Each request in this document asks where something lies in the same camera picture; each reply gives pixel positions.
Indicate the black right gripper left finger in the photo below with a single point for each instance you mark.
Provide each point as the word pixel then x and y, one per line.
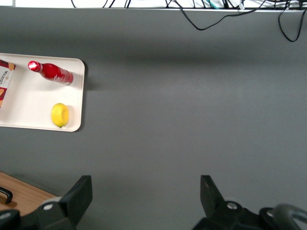
pixel 72 206

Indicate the yellow lemon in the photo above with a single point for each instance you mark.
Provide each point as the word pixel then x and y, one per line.
pixel 60 115

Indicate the red long snack box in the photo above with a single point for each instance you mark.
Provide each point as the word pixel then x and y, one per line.
pixel 4 79

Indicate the red coke bottle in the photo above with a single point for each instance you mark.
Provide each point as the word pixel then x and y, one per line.
pixel 54 73

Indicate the cream plastic tray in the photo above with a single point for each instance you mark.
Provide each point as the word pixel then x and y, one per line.
pixel 33 95

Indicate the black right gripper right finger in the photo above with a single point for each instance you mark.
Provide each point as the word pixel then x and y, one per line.
pixel 216 208

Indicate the wooden two-drawer cabinet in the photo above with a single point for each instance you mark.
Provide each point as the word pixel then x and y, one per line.
pixel 24 194

